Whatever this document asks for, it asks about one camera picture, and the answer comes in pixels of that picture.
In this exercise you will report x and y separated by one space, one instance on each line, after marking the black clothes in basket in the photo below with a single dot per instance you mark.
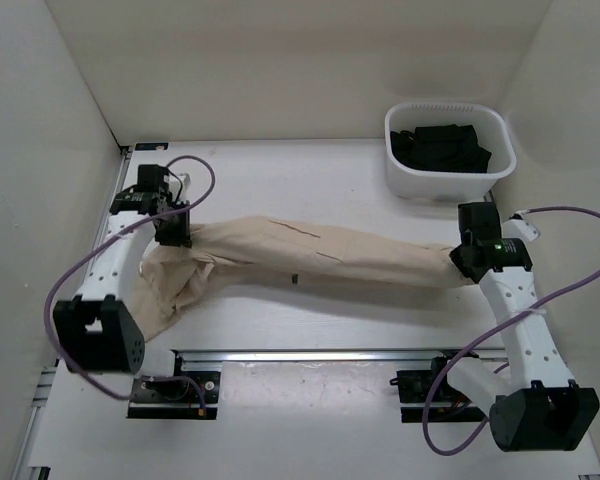
449 149

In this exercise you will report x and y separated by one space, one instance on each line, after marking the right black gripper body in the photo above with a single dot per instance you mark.
456 257

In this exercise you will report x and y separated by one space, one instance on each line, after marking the aluminium right rail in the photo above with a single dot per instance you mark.
490 198

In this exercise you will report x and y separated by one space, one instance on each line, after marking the aluminium rail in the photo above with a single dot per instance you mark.
312 355
87 194
490 198

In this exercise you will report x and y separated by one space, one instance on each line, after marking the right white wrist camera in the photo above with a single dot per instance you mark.
518 227

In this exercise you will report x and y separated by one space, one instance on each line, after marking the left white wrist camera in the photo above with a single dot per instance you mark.
178 185

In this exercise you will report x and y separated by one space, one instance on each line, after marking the aluminium front rail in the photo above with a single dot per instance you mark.
312 355

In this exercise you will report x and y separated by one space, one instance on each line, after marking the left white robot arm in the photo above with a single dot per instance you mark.
96 327

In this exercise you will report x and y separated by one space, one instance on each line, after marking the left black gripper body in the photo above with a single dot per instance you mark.
176 231

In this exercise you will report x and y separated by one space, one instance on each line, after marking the white plastic basket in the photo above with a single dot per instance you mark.
449 187

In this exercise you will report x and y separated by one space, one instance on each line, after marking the beige trousers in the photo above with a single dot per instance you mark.
172 279

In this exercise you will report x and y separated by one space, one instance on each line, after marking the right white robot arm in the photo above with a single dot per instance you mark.
540 406

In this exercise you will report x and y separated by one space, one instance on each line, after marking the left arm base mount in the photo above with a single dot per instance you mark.
193 394

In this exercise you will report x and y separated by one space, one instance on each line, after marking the aluminium left rail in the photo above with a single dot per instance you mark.
87 194

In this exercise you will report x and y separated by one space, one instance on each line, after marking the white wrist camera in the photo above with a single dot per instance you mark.
178 185
518 227

